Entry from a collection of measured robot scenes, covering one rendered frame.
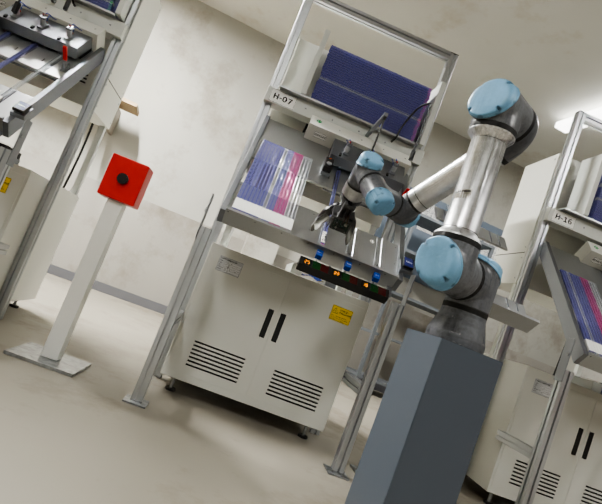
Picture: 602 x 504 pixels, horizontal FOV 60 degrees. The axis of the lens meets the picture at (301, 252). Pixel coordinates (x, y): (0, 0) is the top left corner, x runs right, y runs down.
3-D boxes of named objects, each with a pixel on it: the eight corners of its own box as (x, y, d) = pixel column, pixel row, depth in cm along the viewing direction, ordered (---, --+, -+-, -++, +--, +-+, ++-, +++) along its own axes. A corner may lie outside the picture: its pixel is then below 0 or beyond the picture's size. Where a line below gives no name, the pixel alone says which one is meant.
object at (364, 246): (393, 283, 192) (397, 277, 190) (224, 215, 185) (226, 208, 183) (395, 249, 206) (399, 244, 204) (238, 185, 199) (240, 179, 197)
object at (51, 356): (71, 377, 178) (160, 167, 186) (2, 353, 175) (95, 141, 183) (90, 366, 202) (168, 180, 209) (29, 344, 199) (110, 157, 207)
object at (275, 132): (395, 225, 221) (400, 217, 218) (248, 165, 214) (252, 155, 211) (398, 182, 245) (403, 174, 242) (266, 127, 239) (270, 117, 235)
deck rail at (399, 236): (395, 291, 193) (402, 281, 189) (390, 289, 193) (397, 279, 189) (401, 184, 246) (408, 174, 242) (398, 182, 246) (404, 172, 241)
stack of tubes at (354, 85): (413, 142, 241) (433, 89, 243) (310, 97, 235) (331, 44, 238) (404, 148, 253) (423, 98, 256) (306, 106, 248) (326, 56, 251)
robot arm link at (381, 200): (408, 209, 150) (394, 183, 157) (386, 193, 143) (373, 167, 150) (387, 225, 154) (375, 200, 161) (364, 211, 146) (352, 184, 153)
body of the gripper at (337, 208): (324, 228, 167) (339, 200, 159) (328, 212, 174) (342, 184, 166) (346, 236, 168) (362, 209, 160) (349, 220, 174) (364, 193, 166)
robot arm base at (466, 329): (495, 359, 128) (508, 321, 129) (443, 339, 124) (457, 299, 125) (461, 348, 143) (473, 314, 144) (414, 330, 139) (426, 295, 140)
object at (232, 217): (390, 289, 193) (399, 277, 188) (221, 222, 186) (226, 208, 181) (390, 287, 194) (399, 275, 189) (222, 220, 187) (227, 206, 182)
